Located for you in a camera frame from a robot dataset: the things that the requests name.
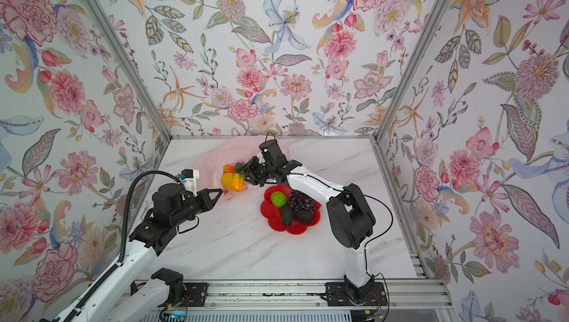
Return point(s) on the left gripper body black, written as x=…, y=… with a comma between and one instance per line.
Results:
x=190, y=209

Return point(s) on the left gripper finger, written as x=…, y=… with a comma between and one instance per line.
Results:
x=209, y=192
x=208, y=202

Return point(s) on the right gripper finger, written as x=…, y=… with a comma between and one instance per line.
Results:
x=250, y=166
x=254, y=180

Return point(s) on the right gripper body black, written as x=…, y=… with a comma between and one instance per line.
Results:
x=265, y=172

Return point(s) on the green yellow mango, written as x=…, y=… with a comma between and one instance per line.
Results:
x=237, y=181

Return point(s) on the pink plastic bag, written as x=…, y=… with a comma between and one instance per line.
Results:
x=210, y=165

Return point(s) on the yellow lemon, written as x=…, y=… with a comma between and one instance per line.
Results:
x=227, y=180

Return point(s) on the red chili pepper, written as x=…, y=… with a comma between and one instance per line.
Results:
x=229, y=168

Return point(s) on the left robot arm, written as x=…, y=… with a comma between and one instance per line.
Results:
x=173, y=206

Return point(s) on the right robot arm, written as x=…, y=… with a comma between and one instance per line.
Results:
x=350, y=217

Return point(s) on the green lime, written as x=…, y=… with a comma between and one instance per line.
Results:
x=278, y=199

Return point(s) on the dark purple grapes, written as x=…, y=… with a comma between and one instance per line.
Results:
x=299, y=201

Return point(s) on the red flower-shaped plate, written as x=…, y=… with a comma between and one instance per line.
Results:
x=272, y=213

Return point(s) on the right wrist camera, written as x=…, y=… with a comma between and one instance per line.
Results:
x=271, y=152

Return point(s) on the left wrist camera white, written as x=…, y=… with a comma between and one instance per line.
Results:
x=189, y=178

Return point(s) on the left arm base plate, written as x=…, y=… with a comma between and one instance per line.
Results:
x=193, y=294

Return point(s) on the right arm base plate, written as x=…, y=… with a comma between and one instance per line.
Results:
x=344, y=294

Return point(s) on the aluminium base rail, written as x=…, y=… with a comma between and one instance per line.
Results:
x=403, y=294

